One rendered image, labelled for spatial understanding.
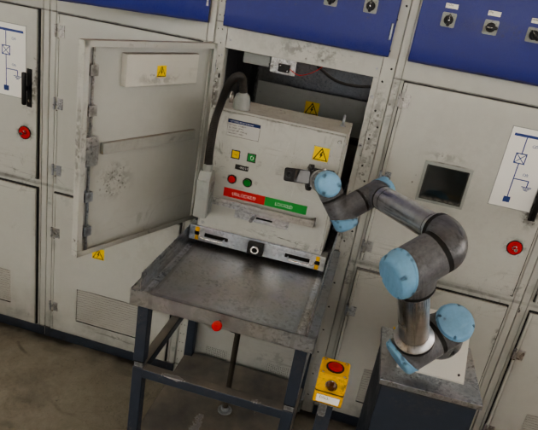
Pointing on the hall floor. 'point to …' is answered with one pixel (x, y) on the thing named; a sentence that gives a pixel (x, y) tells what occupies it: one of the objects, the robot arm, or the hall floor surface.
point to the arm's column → (408, 409)
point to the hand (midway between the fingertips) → (306, 175)
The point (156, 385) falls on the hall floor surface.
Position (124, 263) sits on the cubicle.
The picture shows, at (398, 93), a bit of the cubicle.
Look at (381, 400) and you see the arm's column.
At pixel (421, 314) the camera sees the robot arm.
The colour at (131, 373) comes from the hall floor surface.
